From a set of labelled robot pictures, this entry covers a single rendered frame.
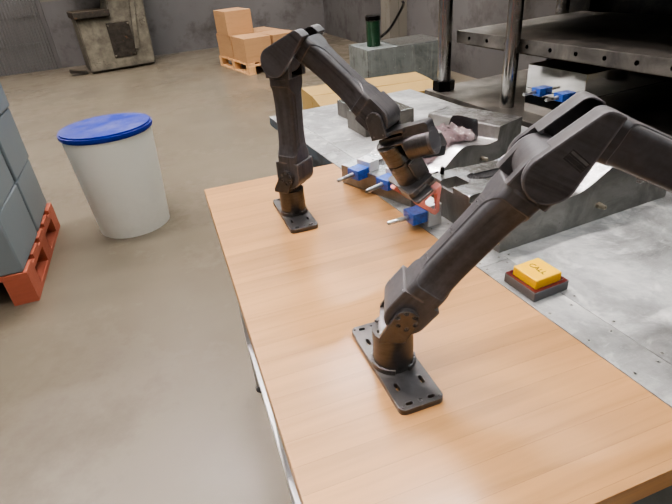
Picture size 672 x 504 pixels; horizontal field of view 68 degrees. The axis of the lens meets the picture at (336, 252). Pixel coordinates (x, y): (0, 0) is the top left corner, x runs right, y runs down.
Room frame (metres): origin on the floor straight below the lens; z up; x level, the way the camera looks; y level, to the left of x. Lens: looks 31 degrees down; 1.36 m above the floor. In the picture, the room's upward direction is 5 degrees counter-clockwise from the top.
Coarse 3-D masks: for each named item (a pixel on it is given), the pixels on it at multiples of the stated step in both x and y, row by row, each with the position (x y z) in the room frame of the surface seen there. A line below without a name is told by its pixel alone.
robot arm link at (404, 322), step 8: (400, 312) 0.54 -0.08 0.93; (408, 312) 0.54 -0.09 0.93; (416, 312) 0.55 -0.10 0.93; (392, 320) 0.55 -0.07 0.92; (400, 320) 0.54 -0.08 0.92; (408, 320) 0.54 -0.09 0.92; (416, 320) 0.54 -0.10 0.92; (384, 328) 0.55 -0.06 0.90; (392, 328) 0.55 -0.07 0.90; (400, 328) 0.54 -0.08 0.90; (408, 328) 0.54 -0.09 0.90; (384, 336) 0.55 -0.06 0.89; (392, 336) 0.55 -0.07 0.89; (400, 336) 0.54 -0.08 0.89; (408, 336) 0.54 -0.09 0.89
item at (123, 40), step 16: (112, 0) 9.18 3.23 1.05; (128, 0) 9.30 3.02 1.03; (80, 16) 8.85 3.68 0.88; (96, 16) 8.96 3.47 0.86; (112, 16) 9.15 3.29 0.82; (128, 16) 9.27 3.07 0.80; (144, 16) 9.39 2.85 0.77; (80, 32) 8.91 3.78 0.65; (96, 32) 9.00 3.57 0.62; (112, 32) 9.11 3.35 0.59; (128, 32) 9.23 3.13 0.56; (144, 32) 9.36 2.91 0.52; (96, 48) 8.97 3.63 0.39; (112, 48) 9.08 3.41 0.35; (128, 48) 9.19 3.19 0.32; (144, 48) 9.33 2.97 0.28; (96, 64) 8.93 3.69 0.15; (112, 64) 9.05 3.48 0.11; (128, 64) 9.17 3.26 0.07; (144, 64) 9.32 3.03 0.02
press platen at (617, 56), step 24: (504, 24) 2.41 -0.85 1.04; (528, 24) 2.34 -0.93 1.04; (552, 24) 2.28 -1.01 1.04; (576, 24) 2.22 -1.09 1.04; (600, 24) 2.16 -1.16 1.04; (624, 24) 2.10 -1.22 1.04; (648, 24) 2.05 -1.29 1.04; (504, 48) 2.07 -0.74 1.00; (528, 48) 1.95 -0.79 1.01; (552, 48) 1.84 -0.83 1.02; (576, 48) 1.75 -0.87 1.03; (600, 48) 1.67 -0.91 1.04; (624, 48) 1.63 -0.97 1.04; (648, 48) 1.60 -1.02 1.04; (648, 72) 1.49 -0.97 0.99
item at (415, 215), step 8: (432, 200) 1.05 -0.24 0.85; (408, 208) 1.05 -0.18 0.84; (416, 208) 1.04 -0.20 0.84; (432, 208) 1.03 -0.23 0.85; (440, 208) 1.03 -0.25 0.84; (408, 216) 1.03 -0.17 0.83; (416, 216) 1.01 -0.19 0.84; (424, 216) 1.02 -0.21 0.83; (432, 216) 1.03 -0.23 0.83; (440, 216) 1.03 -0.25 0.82; (392, 224) 1.01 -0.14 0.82; (416, 224) 1.01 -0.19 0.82; (424, 224) 1.04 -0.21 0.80; (432, 224) 1.03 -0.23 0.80
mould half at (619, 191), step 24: (456, 168) 1.14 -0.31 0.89; (480, 168) 1.14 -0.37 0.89; (600, 168) 1.00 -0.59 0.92; (456, 192) 1.02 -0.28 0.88; (480, 192) 0.99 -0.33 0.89; (576, 192) 0.96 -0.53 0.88; (600, 192) 0.98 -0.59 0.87; (624, 192) 1.01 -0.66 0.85; (648, 192) 1.04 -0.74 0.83; (456, 216) 1.02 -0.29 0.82; (552, 216) 0.93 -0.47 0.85; (576, 216) 0.96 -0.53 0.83; (600, 216) 0.99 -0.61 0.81; (504, 240) 0.88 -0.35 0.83; (528, 240) 0.91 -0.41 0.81
